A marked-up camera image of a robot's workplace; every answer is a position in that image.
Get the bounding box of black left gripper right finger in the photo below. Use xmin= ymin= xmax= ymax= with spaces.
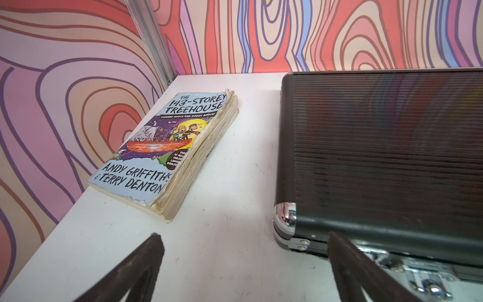
xmin=328 ymin=232 xmax=420 ymax=301

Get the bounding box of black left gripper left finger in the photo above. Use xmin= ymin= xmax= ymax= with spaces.
xmin=76 ymin=233 xmax=165 ymax=301

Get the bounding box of black poker set case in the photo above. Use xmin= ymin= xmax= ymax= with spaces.
xmin=272 ymin=68 xmax=482 ymax=301

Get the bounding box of treehouse paperback book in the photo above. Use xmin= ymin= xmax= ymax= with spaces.
xmin=88 ymin=89 xmax=239 ymax=222

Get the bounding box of aluminium frame post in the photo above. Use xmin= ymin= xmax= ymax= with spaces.
xmin=125 ymin=0 xmax=178 ymax=89

